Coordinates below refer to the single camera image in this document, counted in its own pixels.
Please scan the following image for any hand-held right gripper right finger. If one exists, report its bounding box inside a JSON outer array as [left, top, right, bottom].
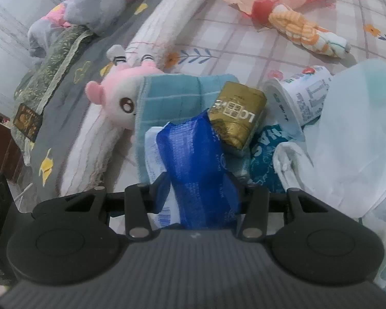
[[232, 174, 342, 243]]

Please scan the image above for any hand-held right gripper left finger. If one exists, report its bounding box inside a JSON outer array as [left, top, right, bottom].
[[31, 170, 172, 242]]

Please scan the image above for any blue white tissue pack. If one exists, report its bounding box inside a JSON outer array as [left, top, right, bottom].
[[145, 109, 242, 230]]

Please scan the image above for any light blue checked towel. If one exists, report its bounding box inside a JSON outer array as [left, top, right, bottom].
[[133, 73, 240, 184]]

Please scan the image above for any pink white plush toy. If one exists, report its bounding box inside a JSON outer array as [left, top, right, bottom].
[[85, 45, 164, 131]]

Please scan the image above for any white silver round pack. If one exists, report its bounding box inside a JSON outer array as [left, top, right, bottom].
[[263, 65, 333, 132]]

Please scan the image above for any teal printed pack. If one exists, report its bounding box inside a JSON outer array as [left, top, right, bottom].
[[244, 125, 288, 194]]

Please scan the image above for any brown wooden cabinet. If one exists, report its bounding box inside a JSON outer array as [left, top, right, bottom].
[[0, 106, 24, 176]]

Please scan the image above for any gold tissue pack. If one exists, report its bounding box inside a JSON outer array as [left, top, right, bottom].
[[207, 82, 267, 153]]

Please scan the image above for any white plastic bag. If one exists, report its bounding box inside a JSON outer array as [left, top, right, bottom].
[[273, 59, 386, 297]]

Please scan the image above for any green patterned quilt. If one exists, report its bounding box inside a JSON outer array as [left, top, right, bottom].
[[14, 26, 95, 165]]

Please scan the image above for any white panelled wardrobe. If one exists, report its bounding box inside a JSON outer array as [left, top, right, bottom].
[[0, 0, 66, 116]]

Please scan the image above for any orange striped white cloth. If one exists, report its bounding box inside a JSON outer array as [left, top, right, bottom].
[[268, 5, 353, 59]]

